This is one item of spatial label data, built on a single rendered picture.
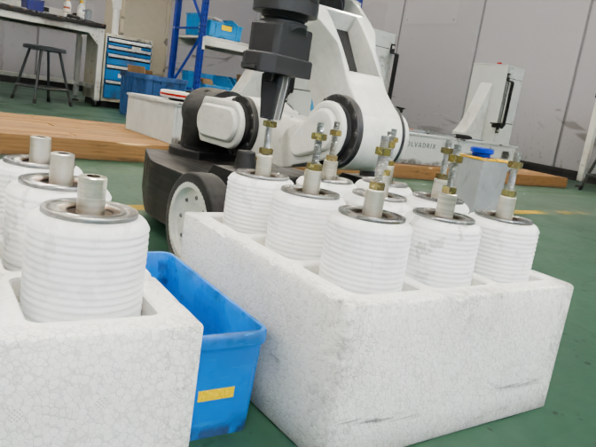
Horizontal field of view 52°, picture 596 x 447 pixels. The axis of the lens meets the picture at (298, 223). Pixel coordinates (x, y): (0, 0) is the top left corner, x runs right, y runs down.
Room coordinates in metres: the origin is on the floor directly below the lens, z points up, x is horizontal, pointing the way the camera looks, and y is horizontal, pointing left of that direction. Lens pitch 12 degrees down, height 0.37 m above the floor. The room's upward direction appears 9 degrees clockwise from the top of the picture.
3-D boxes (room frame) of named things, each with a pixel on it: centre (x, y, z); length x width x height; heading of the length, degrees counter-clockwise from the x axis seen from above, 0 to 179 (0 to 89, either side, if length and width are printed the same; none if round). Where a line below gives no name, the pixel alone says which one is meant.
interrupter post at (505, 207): (0.80, -0.27, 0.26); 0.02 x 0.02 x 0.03
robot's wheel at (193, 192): (1.16, 0.19, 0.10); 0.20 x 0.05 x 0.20; 39
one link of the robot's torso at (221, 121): (1.54, 0.15, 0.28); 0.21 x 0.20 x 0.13; 39
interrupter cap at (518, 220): (0.80, -0.27, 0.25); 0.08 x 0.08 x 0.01
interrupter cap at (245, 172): (0.85, 0.06, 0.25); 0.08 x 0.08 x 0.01
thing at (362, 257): (0.66, -0.08, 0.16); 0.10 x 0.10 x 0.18
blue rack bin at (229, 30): (6.05, 1.08, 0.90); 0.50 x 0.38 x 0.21; 40
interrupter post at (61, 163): (0.58, 0.23, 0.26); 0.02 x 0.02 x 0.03
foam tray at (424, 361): (0.83, -0.10, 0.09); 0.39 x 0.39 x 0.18; 36
